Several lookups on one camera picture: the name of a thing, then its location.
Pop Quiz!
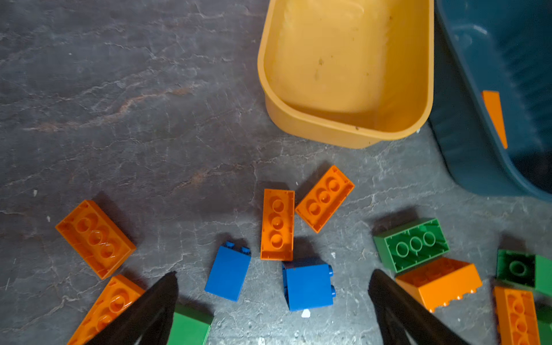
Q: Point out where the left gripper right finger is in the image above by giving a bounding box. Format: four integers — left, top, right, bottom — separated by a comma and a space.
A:
368, 269, 467, 344

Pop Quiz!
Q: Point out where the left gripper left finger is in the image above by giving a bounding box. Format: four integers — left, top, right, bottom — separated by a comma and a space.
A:
89, 271, 179, 345

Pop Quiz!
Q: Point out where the orange small lego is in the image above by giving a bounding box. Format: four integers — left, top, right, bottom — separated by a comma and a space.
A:
395, 257, 482, 313

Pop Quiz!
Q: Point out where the blue square lego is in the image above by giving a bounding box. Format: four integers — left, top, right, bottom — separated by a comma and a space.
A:
282, 257, 336, 312

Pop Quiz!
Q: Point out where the green long lego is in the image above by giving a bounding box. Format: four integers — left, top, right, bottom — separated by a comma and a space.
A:
536, 305, 552, 345

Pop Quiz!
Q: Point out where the green small lego left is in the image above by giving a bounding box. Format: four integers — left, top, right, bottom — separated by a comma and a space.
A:
168, 304, 214, 345

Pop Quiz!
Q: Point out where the green lego upside down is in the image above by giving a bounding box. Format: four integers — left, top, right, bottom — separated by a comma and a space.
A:
374, 218, 450, 273

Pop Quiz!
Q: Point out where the blue lego centre left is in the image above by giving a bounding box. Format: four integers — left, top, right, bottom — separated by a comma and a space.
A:
205, 241, 252, 302

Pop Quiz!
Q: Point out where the yellow plastic bin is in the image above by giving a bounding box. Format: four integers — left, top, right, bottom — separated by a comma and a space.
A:
257, 1, 435, 149

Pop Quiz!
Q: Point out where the teal plastic bin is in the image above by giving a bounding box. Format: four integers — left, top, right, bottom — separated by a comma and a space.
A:
429, 1, 551, 202

